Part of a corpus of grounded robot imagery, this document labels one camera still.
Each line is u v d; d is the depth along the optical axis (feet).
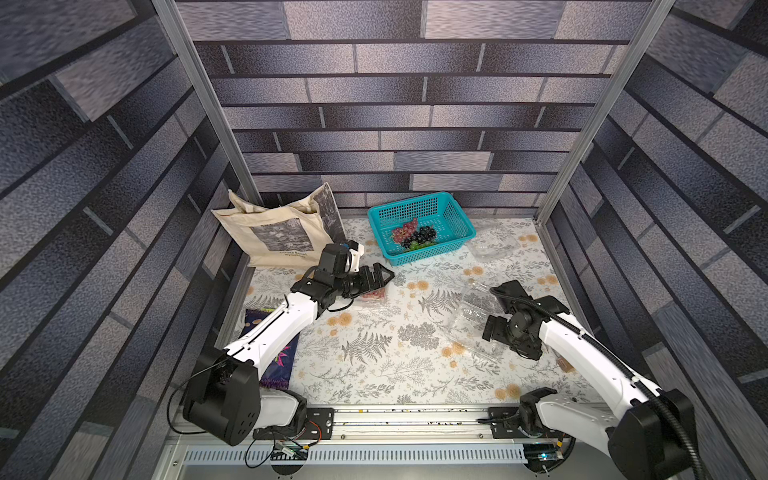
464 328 2.96
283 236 3.10
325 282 2.09
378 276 2.38
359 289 2.39
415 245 3.47
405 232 3.69
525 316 1.88
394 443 2.39
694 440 1.32
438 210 3.98
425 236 3.62
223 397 1.34
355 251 2.52
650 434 1.26
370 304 3.04
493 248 3.63
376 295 3.12
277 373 2.59
